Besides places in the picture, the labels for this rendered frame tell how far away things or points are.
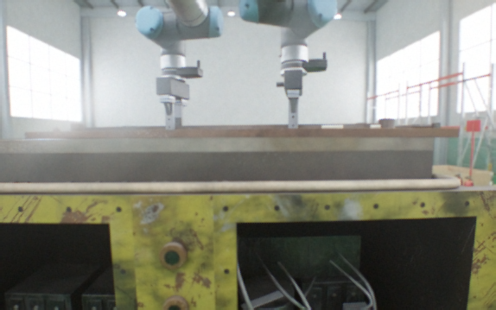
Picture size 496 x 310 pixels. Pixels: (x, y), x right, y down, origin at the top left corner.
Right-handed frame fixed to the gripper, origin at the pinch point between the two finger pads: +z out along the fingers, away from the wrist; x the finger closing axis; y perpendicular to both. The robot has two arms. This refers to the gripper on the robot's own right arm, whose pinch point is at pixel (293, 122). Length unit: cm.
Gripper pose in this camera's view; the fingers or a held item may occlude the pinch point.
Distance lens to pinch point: 74.3
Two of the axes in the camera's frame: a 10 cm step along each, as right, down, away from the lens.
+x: -2.0, 0.8, -9.8
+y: -9.8, -0.1, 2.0
